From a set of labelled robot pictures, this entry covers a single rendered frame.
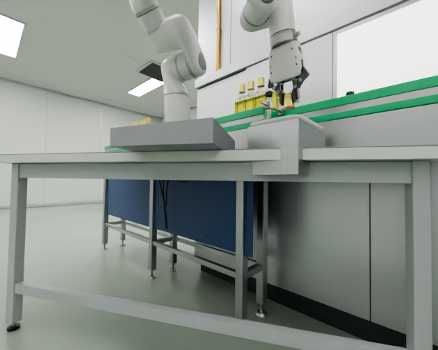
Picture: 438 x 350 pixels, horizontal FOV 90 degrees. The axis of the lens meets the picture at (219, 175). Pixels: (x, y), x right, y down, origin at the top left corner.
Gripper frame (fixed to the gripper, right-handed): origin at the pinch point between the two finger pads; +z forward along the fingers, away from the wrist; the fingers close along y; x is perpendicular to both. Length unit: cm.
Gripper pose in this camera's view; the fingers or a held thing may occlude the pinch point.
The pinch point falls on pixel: (289, 97)
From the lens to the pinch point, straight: 76.7
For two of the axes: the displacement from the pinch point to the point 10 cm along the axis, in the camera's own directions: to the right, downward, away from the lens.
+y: -7.4, 0.1, 6.8
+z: 1.7, 9.7, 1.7
